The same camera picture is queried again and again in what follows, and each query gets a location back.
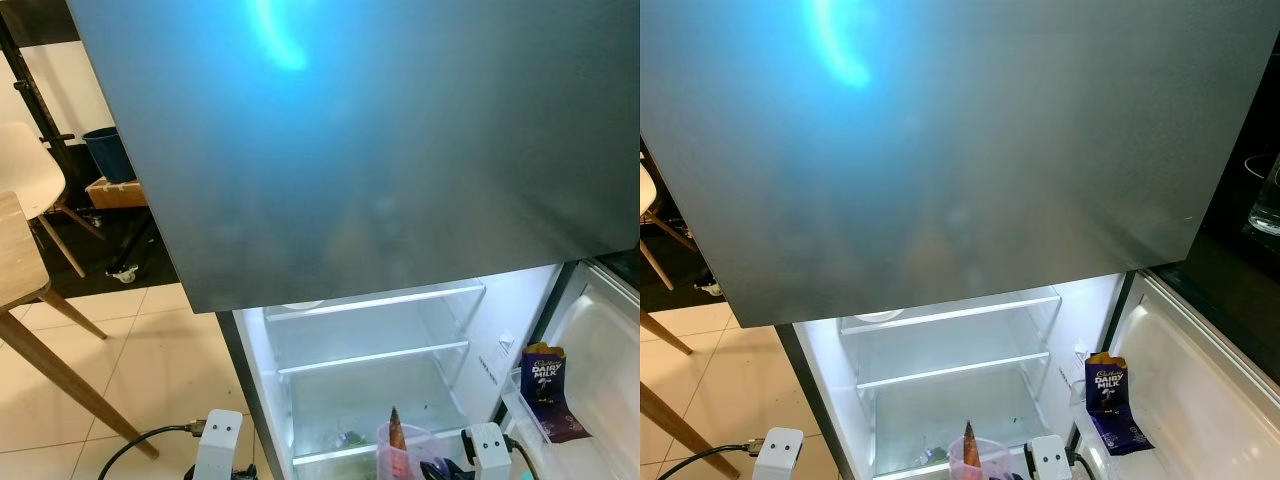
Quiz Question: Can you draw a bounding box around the clear purple plastic pitcher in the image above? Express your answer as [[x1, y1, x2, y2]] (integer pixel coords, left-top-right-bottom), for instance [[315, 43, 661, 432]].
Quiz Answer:
[[948, 437, 1013, 480], [376, 422, 441, 480]]

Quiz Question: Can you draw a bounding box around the glass fridge shelf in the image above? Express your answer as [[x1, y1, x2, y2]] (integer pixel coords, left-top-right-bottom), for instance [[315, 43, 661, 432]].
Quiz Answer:
[[855, 352, 1051, 391], [277, 340, 471, 379], [838, 293, 1063, 336], [262, 283, 488, 323]]

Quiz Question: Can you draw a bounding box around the white-lined fridge door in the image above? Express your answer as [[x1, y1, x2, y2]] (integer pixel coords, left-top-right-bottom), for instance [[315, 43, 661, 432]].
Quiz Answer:
[[500, 258, 641, 480], [1070, 268, 1280, 480]]

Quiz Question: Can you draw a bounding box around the Cadbury Dairy Milk bag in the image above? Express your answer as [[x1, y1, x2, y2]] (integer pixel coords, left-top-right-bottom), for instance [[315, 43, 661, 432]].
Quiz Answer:
[[1085, 352, 1154, 456], [520, 342, 589, 444]]

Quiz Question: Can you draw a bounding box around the glass crisper cover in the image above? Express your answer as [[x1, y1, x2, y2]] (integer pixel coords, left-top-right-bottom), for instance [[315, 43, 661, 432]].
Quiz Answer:
[[870, 442, 1041, 480], [290, 428, 471, 469]]

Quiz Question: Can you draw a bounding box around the light wooden table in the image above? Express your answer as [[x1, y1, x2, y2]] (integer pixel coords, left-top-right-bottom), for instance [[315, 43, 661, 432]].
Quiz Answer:
[[640, 312, 741, 480], [0, 190, 161, 461]]

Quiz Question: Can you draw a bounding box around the white shell chair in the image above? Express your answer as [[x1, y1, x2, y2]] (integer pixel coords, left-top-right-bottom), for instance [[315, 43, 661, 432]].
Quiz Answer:
[[0, 122, 106, 279], [640, 163, 696, 291]]

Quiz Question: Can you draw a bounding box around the clear glass jug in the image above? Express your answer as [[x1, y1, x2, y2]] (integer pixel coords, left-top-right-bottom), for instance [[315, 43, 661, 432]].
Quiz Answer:
[[1245, 150, 1280, 238]]

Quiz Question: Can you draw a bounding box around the brown cardboard box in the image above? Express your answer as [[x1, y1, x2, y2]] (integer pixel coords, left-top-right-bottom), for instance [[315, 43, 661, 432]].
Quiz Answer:
[[85, 176, 149, 209]]

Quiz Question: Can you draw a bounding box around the blue plastic bucket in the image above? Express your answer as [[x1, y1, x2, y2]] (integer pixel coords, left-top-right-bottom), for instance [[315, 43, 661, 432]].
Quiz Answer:
[[82, 127, 138, 185]]

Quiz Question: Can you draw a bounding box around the black squat rack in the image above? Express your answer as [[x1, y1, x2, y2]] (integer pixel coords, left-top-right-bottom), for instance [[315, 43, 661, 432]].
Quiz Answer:
[[0, 10, 79, 196]]

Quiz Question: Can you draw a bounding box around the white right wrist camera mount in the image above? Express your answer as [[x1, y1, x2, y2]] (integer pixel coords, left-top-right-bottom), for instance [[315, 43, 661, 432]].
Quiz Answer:
[[1030, 435, 1074, 480], [470, 422, 514, 471]]

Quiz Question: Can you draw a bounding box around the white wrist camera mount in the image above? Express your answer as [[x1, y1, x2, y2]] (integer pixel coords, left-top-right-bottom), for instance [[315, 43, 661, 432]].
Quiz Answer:
[[752, 429, 804, 480], [470, 422, 514, 471], [193, 409, 244, 480], [1030, 435, 1074, 480]]

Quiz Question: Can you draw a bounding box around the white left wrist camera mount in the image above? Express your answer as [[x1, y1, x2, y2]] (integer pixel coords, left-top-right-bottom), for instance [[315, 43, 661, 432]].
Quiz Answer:
[[752, 429, 804, 480], [193, 409, 244, 480]]

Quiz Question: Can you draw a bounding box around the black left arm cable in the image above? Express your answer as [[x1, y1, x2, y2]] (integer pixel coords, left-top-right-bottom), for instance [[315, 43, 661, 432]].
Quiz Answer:
[[660, 440, 766, 480], [97, 424, 208, 480]]

